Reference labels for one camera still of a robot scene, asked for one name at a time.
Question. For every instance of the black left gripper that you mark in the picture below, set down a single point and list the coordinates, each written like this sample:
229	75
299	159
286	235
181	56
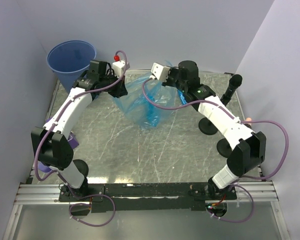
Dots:
121	90

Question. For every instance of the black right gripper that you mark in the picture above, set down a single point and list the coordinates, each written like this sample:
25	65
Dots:
171	70

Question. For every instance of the blue plastic trash bag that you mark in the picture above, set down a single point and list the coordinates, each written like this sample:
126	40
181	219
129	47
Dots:
138	110

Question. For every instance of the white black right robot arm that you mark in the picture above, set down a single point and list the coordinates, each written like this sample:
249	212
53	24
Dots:
247	147

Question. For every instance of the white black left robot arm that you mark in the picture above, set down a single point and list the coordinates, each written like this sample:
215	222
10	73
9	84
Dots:
50	142

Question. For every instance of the blue plastic trash bin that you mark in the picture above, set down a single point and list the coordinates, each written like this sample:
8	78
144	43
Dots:
69	59

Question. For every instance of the black microphone on stand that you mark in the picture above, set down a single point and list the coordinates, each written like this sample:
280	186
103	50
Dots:
205	125

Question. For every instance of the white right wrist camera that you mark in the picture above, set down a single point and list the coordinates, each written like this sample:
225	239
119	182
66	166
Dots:
160	72

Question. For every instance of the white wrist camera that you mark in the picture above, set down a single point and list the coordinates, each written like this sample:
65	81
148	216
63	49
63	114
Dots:
160	72
119	65

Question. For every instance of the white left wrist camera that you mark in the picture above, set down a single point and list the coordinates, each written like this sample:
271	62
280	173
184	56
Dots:
119	65

